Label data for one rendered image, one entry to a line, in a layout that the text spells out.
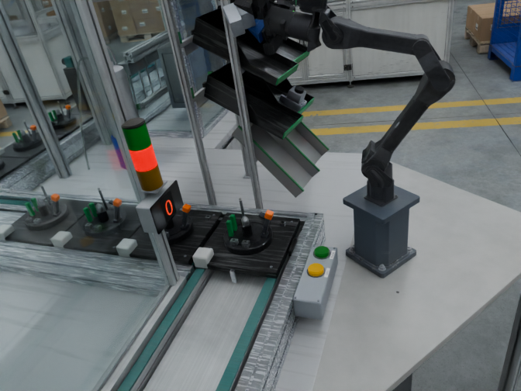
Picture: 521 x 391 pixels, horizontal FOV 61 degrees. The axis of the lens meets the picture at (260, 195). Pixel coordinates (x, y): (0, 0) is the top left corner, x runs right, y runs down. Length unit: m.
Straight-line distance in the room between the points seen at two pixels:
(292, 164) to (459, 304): 0.64
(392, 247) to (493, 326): 1.21
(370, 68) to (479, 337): 3.47
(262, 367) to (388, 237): 0.49
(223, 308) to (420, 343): 0.48
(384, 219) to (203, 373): 0.57
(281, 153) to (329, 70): 3.74
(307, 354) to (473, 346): 1.29
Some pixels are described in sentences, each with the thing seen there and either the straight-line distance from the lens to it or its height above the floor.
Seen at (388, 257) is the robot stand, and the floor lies 0.91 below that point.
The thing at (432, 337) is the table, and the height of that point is 0.86.
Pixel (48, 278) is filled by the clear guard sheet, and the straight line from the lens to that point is 0.87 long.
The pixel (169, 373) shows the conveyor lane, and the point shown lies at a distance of 1.08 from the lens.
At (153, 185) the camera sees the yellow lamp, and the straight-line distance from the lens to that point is 1.01.
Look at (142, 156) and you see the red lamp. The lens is 0.98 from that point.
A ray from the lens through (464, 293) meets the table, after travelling 1.27.
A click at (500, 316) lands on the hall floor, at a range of 2.45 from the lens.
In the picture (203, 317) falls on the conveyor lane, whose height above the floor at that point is 0.92.
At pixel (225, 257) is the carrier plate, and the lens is 1.23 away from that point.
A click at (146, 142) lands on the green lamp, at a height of 1.37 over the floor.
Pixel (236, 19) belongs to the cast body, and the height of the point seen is 1.55.
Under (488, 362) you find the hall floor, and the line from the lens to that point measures 2.26.
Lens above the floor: 1.74
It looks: 32 degrees down
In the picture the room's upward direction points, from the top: 9 degrees counter-clockwise
